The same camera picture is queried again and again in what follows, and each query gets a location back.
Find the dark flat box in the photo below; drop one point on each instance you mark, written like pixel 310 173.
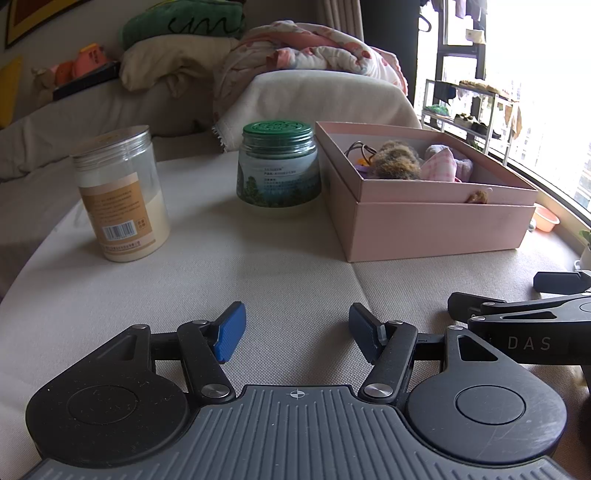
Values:
pixel 83 85

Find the beige curtain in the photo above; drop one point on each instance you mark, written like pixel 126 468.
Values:
pixel 344 21

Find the green lid jar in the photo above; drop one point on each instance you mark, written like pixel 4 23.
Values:
pixel 277 170

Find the black shelf unit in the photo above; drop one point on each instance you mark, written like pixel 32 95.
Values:
pixel 443 46

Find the pink checkered cloth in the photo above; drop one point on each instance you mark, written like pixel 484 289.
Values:
pixel 438 168

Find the orange plush toy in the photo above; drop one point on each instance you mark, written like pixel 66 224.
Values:
pixel 87 62

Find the brown furry toy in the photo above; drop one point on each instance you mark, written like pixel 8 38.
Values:
pixel 397 161

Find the orange plastic basin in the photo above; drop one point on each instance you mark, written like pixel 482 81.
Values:
pixel 545 218

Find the green pillow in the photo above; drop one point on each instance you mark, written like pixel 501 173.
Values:
pixel 184 23

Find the pink cardboard box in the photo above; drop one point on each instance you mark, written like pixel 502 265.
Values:
pixel 434 226

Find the lilac fuzzy sock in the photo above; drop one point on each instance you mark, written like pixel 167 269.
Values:
pixel 462 169

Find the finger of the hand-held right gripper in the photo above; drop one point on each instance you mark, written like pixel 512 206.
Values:
pixel 466 306
pixel 563 281

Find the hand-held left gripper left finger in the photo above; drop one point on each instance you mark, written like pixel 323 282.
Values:
pixel 229 333

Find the pink floral blanket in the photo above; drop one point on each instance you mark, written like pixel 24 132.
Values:
pixel 314 50

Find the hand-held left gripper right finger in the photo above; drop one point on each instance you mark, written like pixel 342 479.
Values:
pixel 365 333

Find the framed wall picture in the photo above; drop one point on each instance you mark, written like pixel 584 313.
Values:
pixel 27 23

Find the yellow cushion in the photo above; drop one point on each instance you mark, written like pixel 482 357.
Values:
pixel 9 92

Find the cream pillow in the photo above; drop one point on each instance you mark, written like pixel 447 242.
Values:
pixel 175 64

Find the clear jar beige label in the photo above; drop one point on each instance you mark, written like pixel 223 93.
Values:
pixel 120 198

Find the small brown furry piece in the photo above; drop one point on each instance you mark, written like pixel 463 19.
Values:
pixel 477 197

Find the hanging clothes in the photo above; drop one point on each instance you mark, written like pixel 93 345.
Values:
pixel 471 8

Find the potted purple orchid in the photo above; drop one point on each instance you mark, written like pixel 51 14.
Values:
pixel 585 249

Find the silver metal shoe rack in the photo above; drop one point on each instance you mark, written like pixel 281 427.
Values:
pixel 471 115

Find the cream sofa throw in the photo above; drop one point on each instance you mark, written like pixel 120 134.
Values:
pixel 332 97

